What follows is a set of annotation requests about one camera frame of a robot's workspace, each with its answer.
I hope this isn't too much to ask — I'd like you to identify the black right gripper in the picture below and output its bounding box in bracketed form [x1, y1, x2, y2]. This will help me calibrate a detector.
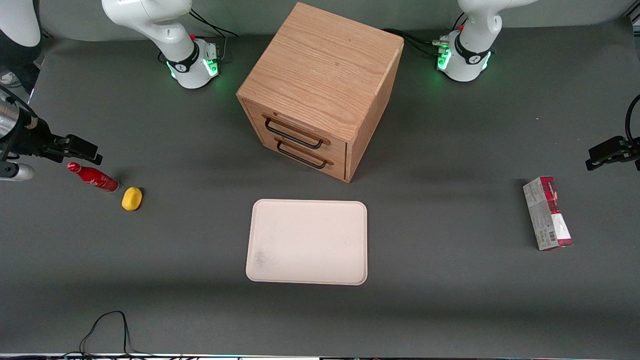
[4, 118, 104, 166]

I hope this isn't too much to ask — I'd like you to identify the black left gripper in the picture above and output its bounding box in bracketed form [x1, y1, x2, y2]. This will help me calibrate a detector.
[585, 136, 640, 172]

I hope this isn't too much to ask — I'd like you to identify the red coke bottle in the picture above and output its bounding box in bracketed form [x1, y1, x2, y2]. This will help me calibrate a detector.
[67, 162, 121, 194]

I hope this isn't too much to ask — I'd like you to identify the cream plastic tray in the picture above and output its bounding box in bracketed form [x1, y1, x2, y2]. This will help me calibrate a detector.
[245, 199, 369, 286]

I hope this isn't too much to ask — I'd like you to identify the yellow toy lemon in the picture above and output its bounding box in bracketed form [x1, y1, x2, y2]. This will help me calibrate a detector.
[121, 186, 144, 212]

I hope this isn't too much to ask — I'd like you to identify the red and grey carton box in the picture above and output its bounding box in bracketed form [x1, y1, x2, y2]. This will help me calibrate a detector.
[522, 175, 574, 252]

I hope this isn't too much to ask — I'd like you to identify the wooden two-drawer cabinet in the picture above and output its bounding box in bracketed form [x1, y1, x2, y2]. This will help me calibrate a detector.
[236, 1, 405, 184]

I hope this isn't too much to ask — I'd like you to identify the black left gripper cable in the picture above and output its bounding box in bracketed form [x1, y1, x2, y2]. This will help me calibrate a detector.
[624, 93, 640, 146]

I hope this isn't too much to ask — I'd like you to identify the thin black table-edge cable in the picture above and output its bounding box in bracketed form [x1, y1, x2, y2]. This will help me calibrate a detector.
[60, 310, 166, 360]

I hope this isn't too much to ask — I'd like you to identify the black right arm base cable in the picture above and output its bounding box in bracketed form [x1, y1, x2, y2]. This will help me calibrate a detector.
[189, 8, 240, 64]

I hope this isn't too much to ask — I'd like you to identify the black arm base cable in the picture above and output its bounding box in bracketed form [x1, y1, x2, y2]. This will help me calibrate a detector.
[189, 8, 240, 64]
[382, 12, 469, 59]

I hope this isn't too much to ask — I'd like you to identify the black metal drawer handle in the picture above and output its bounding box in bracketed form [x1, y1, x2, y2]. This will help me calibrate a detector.
[264, 117, 325, 150]
[276, 139, 329, 170]

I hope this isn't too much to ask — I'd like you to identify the black left arm base cable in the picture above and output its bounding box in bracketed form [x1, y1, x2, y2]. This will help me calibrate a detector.
[382, 12, 469, 59]

